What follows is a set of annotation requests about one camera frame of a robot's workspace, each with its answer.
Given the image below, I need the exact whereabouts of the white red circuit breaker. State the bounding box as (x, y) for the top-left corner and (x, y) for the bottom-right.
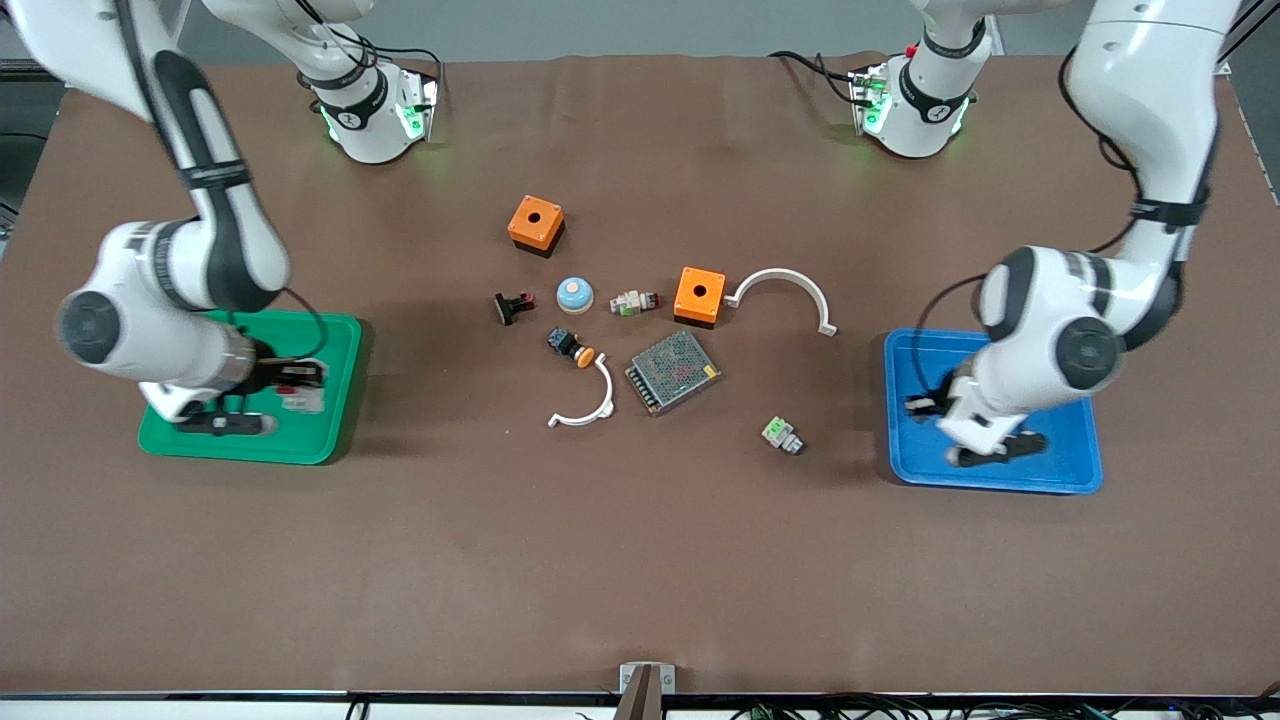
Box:
(280, 366), (327, 415)

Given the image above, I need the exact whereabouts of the green plastic tray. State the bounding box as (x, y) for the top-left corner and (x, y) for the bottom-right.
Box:
(137, 306), (363, 466)

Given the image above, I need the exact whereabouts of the blue plastic tray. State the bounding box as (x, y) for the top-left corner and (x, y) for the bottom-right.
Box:
(883, 327), (1104, 496)

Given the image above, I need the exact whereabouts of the orange black button box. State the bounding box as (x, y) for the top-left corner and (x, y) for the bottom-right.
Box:
(673, 266), (728, 329)
(507, 194), (567, 259)

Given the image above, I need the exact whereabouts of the metal mesh power supply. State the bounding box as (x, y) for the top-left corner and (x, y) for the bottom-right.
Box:
(625, 330), (722, 416)

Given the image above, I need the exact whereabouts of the black button with orange head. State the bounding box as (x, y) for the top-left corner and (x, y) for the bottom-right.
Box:
(546, 327), (597, 369)

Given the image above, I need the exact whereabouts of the silver right base connector box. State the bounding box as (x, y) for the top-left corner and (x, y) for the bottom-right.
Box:
(395, 70), (442, 143)

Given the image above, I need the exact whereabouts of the silver base connector box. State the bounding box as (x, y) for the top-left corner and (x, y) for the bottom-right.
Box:
(849, 62), (893, 137)
(395, 70), (442, 143)

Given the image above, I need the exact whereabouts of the silver left base connector box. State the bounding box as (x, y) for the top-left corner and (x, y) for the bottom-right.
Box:
(849, 62), (893, 137)

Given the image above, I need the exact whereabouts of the brown table mat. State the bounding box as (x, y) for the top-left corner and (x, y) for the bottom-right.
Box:
(0, 52), (1280, 697)

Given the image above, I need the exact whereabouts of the brown metal strut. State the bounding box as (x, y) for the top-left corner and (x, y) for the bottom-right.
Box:
(612, 667), (665, 720)

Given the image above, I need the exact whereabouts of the large white curved bracket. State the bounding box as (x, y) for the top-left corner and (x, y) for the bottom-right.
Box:
(723, 268), (838, 337)

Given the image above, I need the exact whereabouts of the small white curved bracket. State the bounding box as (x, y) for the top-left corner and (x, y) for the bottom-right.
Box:
(547, 357), (615, 429)

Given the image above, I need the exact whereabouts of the black right base cable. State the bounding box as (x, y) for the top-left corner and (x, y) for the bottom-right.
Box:
(296, 0), (446, 83)

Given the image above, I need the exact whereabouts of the black base cable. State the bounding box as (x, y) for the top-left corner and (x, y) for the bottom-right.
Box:
(296, 0), (446, 83)
(768, 50), (867, 107)

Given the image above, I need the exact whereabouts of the black left base cable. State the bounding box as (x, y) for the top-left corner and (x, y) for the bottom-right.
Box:
(768, 50), (867, 107)

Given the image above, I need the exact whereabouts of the grey metal table bracket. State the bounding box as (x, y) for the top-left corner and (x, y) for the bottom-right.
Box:
(618, 662), (677, 695)

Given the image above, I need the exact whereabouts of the aluminium frame profile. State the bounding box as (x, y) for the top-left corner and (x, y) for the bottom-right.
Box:
(1215, 0), (1280, 77)

